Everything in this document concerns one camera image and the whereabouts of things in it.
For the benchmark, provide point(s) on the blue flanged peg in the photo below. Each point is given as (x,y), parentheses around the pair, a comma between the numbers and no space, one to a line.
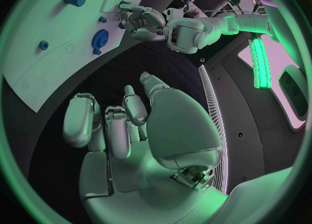
(44,45)

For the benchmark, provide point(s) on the white task board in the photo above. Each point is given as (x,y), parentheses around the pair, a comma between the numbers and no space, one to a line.
(61,33)

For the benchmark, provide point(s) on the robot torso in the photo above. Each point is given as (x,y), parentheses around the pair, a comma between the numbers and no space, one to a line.
(243,111)

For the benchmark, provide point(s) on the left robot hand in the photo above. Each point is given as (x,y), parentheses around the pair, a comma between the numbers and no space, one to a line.
(146,21)

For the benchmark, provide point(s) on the blue block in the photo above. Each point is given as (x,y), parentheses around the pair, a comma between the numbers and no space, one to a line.
(120,26)

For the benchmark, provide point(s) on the small blue pinion gear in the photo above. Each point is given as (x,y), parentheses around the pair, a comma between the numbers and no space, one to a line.
(96,52)

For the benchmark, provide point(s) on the small blue peg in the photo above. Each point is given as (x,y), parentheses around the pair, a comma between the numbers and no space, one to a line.
(102,19)

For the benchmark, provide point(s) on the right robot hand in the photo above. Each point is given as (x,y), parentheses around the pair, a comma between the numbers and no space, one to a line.
(175,126)

